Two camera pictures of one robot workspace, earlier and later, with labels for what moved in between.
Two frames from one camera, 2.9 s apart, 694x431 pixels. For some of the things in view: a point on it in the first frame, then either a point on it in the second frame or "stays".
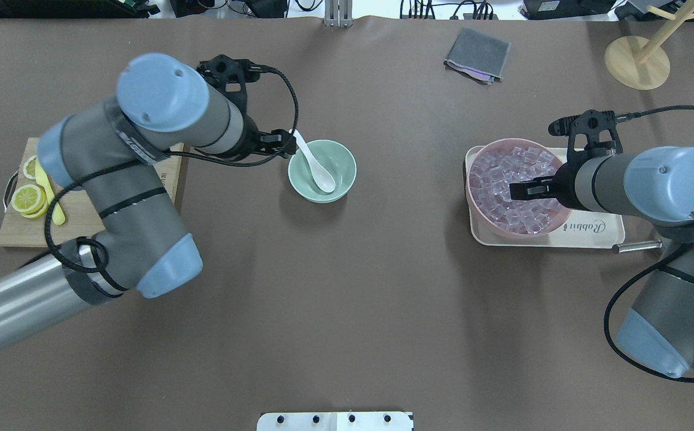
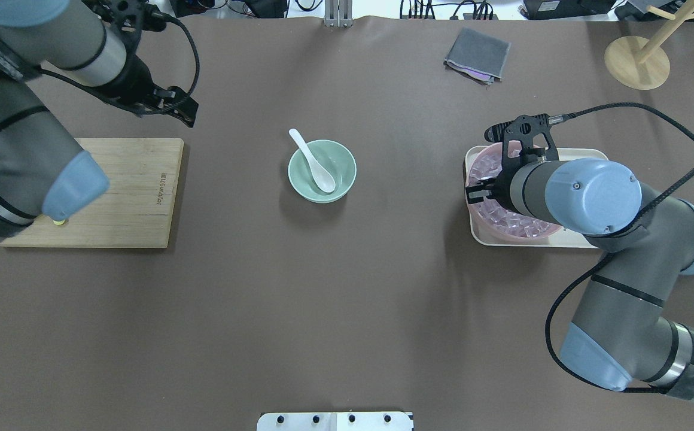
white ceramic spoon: (323, 181) stays
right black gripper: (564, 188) to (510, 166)
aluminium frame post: (338, 13) stays
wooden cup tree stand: (642, 63) stays
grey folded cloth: (479, 55) stays
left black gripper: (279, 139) to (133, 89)
